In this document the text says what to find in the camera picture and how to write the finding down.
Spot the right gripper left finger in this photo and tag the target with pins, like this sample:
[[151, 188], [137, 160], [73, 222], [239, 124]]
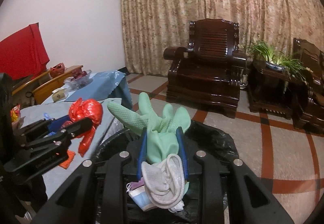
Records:
[[95, 191]]

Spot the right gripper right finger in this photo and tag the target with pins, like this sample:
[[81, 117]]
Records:
[[249, 201]]

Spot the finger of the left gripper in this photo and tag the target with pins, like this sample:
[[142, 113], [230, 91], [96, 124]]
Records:
[[39, 129], [56, 144]]

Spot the blue plastic bag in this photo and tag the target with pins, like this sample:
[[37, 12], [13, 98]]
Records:
[[46, 116]]

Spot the orange foam net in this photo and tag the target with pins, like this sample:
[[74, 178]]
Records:
[[65, 164]]

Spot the red plastic bag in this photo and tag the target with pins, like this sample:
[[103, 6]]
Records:
[[88, 114], [57, 70]]

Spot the blue white paper cup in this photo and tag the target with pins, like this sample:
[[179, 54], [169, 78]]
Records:
[[141, 199]]

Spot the pink face mask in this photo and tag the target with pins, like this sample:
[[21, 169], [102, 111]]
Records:
[[131, 186]]

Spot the snack bowl with red packets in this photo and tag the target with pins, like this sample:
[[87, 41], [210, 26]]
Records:
[[16, 115]]

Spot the wooden TV cabinet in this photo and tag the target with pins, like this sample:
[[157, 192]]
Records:
[[34, 91]]

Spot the tissue box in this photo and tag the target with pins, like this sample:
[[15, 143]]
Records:
[[59, 94]]

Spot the glass fruit bowl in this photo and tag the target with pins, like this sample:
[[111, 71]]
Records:
[[79, 83]]

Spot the red plastic bag on cabinet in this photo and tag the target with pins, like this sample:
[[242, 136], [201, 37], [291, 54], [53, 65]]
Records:
[[57, 70]]

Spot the red apples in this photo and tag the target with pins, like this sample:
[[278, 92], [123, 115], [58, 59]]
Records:
[[78, 73]]

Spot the red cloth over television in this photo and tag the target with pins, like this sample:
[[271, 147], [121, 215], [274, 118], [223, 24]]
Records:
[[23, 53]]

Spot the blue coffee table cloth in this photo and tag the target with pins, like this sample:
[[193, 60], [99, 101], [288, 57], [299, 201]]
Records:
[[103, 85]]

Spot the dark wooden side table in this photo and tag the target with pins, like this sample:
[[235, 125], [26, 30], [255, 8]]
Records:
[[274, 91]]

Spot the dark wooden armchair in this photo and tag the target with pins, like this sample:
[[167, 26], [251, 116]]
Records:
[[207, 73], [308, 104]]

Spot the potted green plant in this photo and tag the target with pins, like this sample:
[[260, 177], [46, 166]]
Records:
[[293, 67]]

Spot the beige floral curtain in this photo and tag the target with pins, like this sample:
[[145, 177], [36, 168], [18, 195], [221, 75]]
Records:
[[150, 26]]

